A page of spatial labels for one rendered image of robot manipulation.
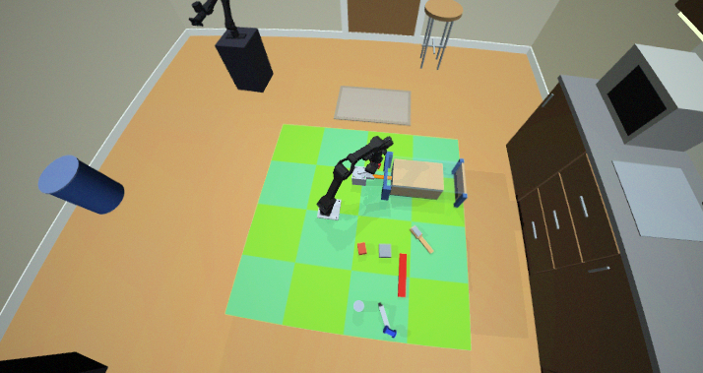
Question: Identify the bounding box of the red flat bar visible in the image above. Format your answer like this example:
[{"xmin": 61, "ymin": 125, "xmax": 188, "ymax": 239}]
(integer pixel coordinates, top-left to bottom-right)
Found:
[{"xmin": 398, "ymin": 253, "xmax": 407, "ymax": 298}]

